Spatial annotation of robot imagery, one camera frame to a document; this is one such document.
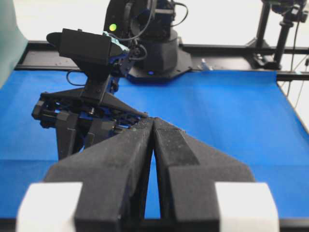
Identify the black aluminium frame rail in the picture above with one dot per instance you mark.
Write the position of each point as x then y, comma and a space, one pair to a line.
40, 55

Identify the blue table mat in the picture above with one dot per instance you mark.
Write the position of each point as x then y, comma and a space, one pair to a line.
243, 114

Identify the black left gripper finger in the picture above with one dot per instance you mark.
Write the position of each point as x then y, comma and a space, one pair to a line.
202, 189

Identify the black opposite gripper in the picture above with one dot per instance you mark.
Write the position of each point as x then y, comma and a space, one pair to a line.
90, 191

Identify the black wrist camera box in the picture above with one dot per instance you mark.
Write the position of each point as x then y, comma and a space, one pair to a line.
85, 47

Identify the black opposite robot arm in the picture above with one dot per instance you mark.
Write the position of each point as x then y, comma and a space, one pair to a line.
144, 29

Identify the green backdrop sheet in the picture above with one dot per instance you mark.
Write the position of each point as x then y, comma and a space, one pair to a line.
12, 41

